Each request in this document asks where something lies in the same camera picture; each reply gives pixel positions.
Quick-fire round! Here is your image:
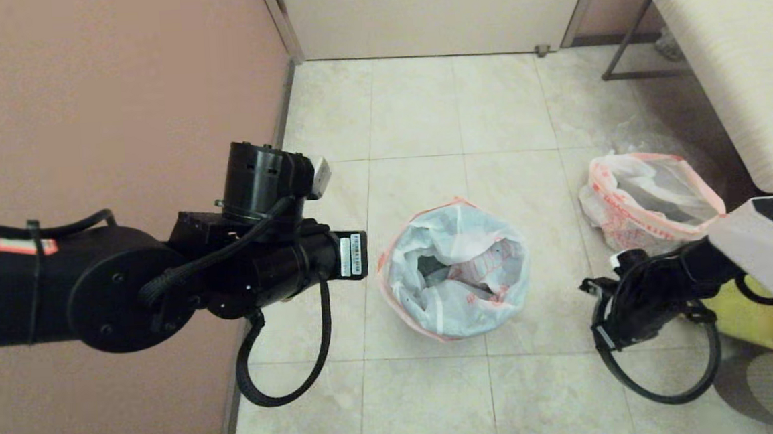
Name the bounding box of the yellow fabric tote bag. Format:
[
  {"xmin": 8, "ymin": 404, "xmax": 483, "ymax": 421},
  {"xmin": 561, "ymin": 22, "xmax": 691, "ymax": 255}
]
[{"xmin": 698, "ymin": 199, "xmax": 773, "ymax": 356}]

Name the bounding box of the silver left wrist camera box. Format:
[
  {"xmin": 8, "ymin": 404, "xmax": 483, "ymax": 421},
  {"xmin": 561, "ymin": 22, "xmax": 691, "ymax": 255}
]
[{"xmin": 311, "ymin": 156, "xmax": 334, "ymax": 200}]

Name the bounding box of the used white red-print trash bag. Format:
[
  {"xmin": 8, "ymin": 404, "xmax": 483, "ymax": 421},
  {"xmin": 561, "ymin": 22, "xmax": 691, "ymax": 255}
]
[{"xmin": 575, "ymin": 146, "xmax": 730, "ymax": 276}]

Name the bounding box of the right wrist camera black cylinder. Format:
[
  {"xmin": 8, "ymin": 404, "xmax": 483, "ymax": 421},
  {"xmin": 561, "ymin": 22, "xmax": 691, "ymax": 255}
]
[{"xmin": 609, "ymin": 246, "xmax": 652, "ymax": 275}]

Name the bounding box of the dark metal table frame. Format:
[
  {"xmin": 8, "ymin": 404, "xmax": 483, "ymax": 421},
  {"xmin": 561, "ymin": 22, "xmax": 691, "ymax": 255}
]
[{"xmin": 595, "ymin": 0, "xmax": 694, "ymax": 85}]

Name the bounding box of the white wood-grain table top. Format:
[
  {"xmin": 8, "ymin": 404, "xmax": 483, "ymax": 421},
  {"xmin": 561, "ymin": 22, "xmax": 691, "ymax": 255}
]
[{"xmin": 642, "ymin": 0, "xmax": 773, "ymax": 201}]

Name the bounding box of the black bin retaining ring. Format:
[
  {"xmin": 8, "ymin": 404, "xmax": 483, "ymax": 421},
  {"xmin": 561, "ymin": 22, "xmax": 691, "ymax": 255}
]
[{"xmin": 589, "ymin": 287, "xmax": 726, "ymax": 410}]

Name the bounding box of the wrist camera black cylinder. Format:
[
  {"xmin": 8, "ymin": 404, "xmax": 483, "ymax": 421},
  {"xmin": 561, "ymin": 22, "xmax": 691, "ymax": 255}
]
[
  {"xmin": 609, "ymin": 246, "xmax": 652, "ymax": 275},
  {"xmin": 211, "ymin": 137, "xmax": 320, "ymax": 229}
]

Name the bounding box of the grey ribbed cylinder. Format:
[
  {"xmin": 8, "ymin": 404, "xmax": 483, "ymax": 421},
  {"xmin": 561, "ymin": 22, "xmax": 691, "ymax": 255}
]
[{"xmin": 709, "ymin": 349, "xmax": 773, "ymax": 434}]

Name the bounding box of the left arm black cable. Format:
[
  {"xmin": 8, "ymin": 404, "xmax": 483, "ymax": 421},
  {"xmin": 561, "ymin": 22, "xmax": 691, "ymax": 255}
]
[{"xmin": 0, "ymin": 206, "xmax": 118, "ymax": 244}]

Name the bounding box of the left wrist camera black cylinder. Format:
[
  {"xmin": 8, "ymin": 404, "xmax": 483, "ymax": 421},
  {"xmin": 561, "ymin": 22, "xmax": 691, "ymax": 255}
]
[{"xmin": 211, "ymin": 137, "xmax": 320, "ymax": 229}]

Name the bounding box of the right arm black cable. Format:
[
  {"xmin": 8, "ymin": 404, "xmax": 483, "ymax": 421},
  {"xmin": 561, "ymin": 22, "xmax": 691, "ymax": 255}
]
[{"xmin": 735, "ymin": 273, "xmax": 773, "ymax": 309}]

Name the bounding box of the white cartoon-print plastic bag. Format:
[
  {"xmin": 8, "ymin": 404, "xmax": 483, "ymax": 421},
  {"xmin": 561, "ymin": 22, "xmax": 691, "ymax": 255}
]
[{"xmin": 372, "ymin": 194, "xmax": 537, "ymax": 347}]

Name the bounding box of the small clear plastic item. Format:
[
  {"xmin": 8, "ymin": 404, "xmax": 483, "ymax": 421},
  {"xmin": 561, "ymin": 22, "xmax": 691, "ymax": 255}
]
[{"xmin": 654, "ymin": 28, "xmax": 683, "ymax": 66}]

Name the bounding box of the beige door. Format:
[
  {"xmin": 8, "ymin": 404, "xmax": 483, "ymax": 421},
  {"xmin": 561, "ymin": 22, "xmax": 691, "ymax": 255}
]
[{"xmin": 276, "ymin": 0, "xmax": 598, "ymax": 70}]

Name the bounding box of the small right wrist camera box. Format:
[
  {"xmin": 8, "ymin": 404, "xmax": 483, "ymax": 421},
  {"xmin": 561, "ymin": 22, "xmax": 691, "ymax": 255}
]
[{"xmin": 579, "ymin": 275, "xmax": 618, "ymax": 298}]

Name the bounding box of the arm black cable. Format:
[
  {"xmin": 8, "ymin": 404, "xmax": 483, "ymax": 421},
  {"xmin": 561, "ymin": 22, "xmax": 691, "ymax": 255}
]
[
  {"xmin": 0, "ymin": 206, "xmax": 118, "ymax": 244},
  {"xmin": 735, "ymin": 273, "xmax": 773, "ymax": 309}
]

